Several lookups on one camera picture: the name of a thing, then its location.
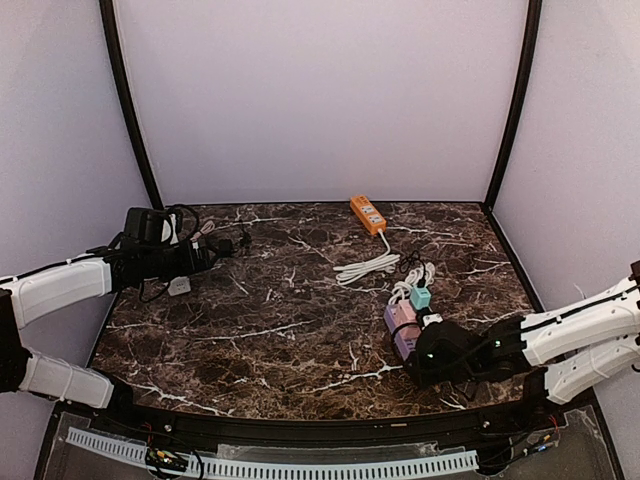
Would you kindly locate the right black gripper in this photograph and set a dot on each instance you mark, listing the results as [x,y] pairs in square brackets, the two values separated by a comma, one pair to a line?
[417,351]

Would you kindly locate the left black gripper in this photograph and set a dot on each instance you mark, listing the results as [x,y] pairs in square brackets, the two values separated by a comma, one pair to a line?
[201,254]

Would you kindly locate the black adapter with thin cable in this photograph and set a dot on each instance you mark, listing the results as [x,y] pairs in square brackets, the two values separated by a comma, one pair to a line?
[243,243]

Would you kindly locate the white USB charger with cable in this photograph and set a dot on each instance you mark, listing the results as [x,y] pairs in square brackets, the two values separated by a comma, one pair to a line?
[207,228]

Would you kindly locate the purple power strip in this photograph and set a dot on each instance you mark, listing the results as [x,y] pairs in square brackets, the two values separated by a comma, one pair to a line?
[404,348]

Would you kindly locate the white cube adapter with sticker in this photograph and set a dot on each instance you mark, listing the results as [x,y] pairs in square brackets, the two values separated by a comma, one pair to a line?
[179,286]

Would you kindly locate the pink cube adapter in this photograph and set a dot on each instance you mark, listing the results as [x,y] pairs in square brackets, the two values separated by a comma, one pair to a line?
[406,320]

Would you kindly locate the teal plug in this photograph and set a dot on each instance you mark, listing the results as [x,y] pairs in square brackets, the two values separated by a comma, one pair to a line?
[420,297]

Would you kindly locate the orange power strip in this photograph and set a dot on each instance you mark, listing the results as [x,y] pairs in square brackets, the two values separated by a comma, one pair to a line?
[366,212]

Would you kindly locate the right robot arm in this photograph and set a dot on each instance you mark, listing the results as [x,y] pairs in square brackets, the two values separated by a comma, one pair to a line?
[561,352]

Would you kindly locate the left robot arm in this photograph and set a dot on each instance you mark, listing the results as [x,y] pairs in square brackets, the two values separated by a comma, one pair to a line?
[100,272]

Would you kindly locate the white slotted cable duct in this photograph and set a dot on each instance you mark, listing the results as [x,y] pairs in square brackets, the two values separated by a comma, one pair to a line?
[245,462]

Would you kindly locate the left black frame post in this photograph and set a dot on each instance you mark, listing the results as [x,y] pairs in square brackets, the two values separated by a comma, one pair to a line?
[123,90]

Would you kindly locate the black front rail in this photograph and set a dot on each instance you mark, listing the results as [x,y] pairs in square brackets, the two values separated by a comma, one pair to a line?
[355,411]

